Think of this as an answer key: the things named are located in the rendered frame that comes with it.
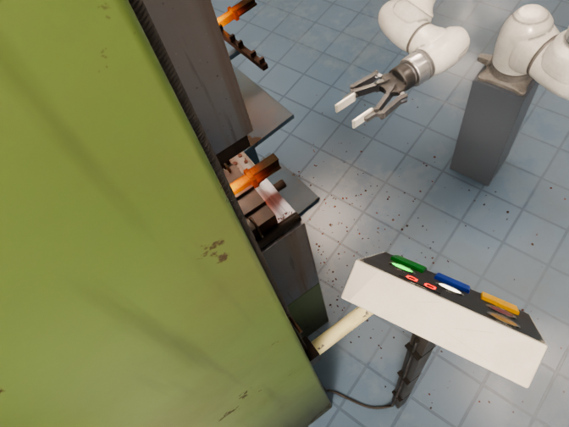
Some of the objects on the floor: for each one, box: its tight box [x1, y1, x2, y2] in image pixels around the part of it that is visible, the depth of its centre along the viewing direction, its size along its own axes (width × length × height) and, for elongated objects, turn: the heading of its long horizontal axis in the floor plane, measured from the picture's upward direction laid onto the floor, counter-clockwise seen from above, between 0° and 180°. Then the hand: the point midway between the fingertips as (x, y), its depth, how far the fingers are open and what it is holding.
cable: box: [319, 338, 436, 409], centre depth 143 cm, size 24×22×102 cm
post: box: [392, 333, 435, 408], centre depth 138 cm, size 4×4×108 cm
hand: (351, 111), depth 131 cm, fingers open, 7 cm apart
